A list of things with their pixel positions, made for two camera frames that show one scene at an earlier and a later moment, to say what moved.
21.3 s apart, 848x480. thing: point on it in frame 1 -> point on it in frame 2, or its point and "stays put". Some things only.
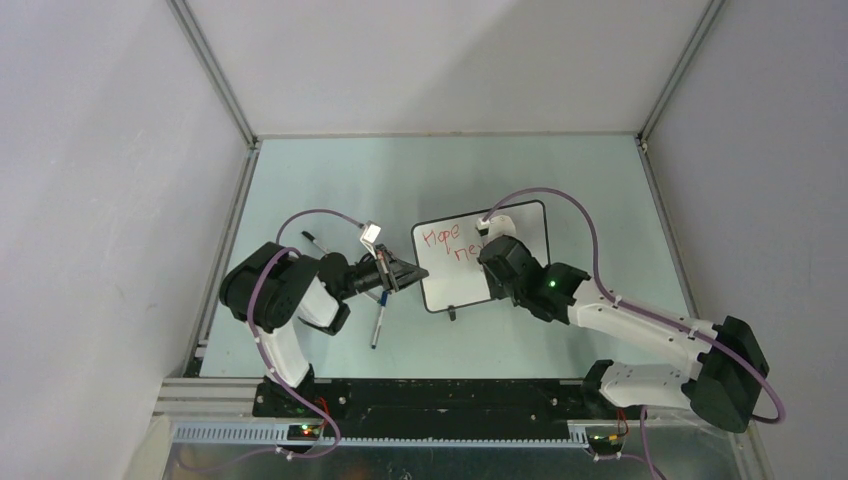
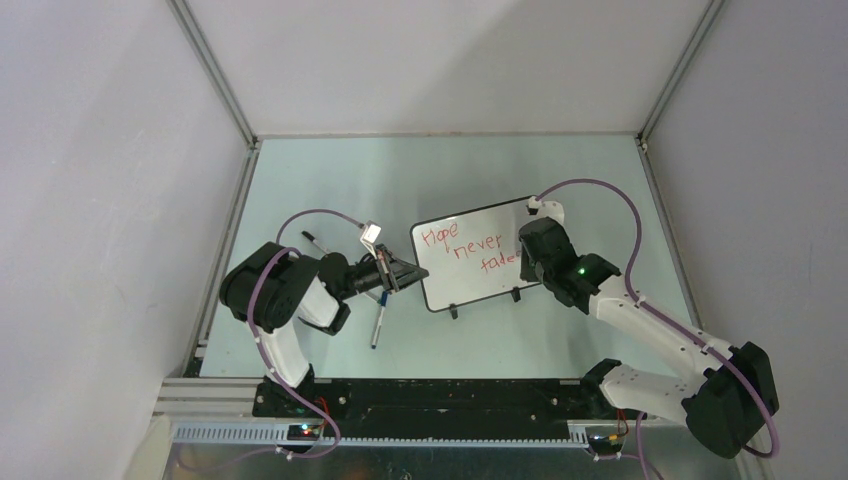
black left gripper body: x=363 y=276 stays put
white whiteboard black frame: x=447 y=250 stays put
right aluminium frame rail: x=642 y=142 stays put
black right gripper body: x=503 y=290 -> x=531 y=270
